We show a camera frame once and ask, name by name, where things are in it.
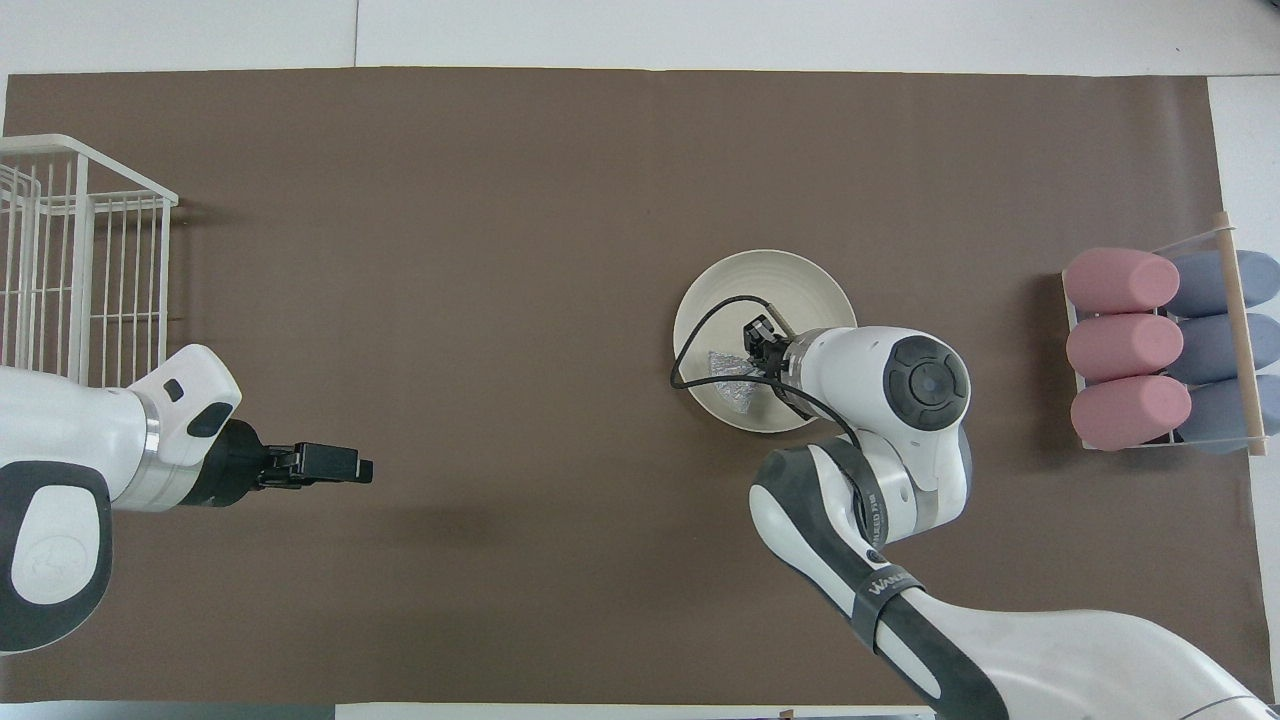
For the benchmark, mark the white cup holder rack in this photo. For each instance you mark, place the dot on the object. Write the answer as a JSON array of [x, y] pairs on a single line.
[[1238, 340]]

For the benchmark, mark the pink plastic cup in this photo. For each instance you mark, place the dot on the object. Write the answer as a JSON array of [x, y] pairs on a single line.
[[1130, 412], [1125, 348], [1120, 280]]

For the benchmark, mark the cream round plate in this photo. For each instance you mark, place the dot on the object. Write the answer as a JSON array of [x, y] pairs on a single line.
[[765, 285]]

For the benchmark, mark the blue plastic cup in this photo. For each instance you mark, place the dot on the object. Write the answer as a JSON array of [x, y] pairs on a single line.
[[1215, 415], [1210, 348], [1205, 283]]

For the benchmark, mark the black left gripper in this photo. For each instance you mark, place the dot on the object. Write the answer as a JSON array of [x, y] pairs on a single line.
[[240, 468]]

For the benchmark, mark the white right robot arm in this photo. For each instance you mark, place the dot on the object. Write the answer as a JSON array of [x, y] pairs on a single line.
[[900, 400]]

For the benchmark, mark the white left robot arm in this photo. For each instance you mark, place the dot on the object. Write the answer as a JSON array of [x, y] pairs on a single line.
[[70, 450]]

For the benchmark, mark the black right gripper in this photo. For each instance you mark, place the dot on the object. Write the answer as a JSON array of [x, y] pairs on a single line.
[[775, 360]]

